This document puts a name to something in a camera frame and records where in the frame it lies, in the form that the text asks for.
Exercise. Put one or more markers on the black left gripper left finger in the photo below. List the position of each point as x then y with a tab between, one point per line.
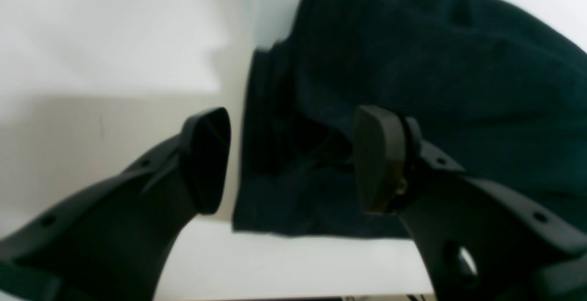
110	241

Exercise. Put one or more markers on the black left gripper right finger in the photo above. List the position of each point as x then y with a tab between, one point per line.
479	240

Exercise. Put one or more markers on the black T-shirt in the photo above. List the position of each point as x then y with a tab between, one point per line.
498	90

